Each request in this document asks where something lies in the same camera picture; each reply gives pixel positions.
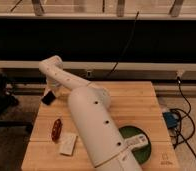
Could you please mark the red oblong snack packet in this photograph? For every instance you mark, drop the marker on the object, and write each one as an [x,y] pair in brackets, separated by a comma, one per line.
[56,130]

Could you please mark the blue power adapter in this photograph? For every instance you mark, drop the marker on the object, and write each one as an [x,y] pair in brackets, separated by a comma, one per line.
[170,121]

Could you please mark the black eraser block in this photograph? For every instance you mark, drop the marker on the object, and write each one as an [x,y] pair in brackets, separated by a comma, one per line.
[48,98]

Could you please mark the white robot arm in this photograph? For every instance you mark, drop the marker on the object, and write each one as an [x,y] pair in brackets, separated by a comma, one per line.
[88,105]

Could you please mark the green round plate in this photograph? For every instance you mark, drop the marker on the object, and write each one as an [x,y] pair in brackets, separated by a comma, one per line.
[143,154]

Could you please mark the black office chair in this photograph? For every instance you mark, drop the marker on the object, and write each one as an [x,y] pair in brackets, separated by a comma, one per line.
[8,100]

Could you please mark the white plastic bottle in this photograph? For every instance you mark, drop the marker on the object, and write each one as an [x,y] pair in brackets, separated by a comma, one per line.
[137,141]

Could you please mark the white wall outlet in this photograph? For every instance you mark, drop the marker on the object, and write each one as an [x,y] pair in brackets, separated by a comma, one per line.
[89,74]

